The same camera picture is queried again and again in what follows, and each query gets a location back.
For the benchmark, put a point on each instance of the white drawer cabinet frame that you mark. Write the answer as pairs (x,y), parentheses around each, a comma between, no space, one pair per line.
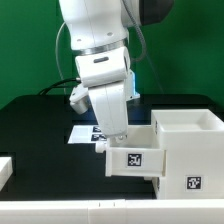
(193,141)

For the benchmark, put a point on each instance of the white left barrier block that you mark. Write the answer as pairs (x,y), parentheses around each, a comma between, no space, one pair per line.
(6,170)

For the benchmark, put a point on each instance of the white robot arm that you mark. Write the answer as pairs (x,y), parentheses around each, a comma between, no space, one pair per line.
(99,32)

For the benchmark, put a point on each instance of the white drawer box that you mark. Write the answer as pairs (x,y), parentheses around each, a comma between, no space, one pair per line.
(156,185)
(139,155)

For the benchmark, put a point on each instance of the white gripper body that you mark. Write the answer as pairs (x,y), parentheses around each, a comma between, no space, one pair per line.
(109,105)

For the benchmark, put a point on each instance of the white marker base plate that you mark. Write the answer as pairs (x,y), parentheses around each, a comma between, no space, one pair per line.
(82,134)

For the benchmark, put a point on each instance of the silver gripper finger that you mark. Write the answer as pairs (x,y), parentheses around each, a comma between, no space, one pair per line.
(121,138)

